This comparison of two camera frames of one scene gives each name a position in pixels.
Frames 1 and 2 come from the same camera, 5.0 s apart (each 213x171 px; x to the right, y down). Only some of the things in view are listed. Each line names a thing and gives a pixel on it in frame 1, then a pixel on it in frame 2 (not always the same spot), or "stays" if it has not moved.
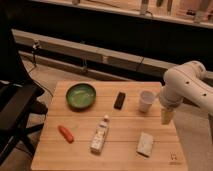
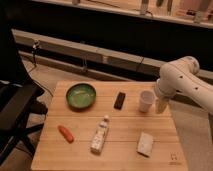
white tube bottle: [100, 135] stays
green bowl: [81, 96] stays
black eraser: [119, 100] stays
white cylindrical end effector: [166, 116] → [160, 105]
